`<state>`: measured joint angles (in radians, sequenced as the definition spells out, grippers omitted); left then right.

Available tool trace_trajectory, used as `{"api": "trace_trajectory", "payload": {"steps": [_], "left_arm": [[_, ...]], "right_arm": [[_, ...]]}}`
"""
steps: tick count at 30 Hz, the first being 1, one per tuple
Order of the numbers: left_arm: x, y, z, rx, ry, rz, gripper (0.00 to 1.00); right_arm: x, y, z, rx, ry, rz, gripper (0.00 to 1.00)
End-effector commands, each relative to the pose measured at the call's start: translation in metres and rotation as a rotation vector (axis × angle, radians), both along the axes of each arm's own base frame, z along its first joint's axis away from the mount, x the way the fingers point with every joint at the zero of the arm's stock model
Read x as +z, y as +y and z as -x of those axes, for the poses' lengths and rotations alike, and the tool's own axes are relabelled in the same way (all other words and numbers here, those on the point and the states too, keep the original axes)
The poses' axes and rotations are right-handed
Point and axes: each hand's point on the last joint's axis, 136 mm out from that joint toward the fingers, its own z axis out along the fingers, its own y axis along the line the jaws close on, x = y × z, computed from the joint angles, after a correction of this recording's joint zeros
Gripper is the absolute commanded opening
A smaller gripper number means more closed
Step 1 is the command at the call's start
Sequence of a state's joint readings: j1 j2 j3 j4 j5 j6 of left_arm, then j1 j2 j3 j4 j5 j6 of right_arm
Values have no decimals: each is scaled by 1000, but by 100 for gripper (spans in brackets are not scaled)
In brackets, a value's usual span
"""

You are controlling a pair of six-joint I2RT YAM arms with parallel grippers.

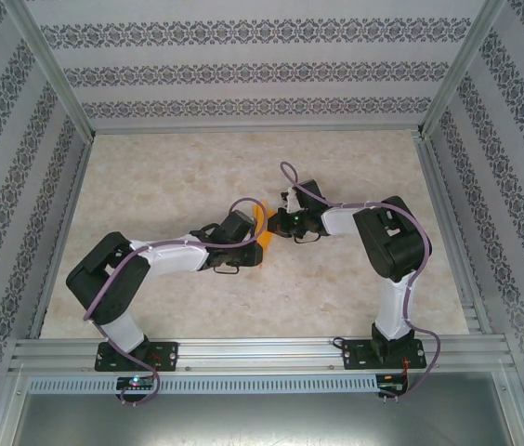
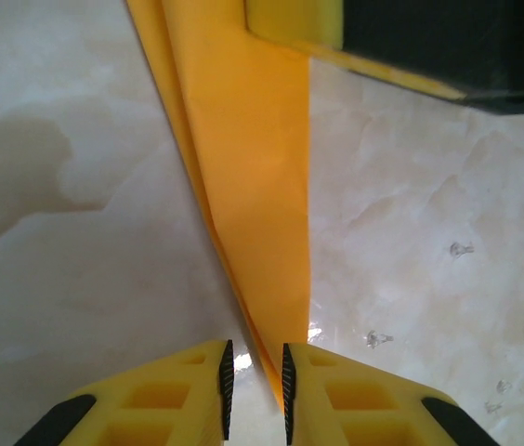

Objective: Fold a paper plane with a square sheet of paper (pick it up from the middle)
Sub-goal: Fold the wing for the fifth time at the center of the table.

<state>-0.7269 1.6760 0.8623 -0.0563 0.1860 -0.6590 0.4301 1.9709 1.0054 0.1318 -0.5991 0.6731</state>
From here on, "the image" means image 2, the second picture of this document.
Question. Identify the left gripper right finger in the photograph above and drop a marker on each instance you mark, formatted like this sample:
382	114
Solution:
318	409

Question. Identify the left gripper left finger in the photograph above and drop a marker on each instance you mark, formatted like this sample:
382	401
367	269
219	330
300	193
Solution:
197	409

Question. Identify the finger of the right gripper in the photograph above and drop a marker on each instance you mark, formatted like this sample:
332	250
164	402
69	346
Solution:
290	18

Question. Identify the orange paper sheet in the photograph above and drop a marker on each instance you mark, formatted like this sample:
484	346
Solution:
252	162

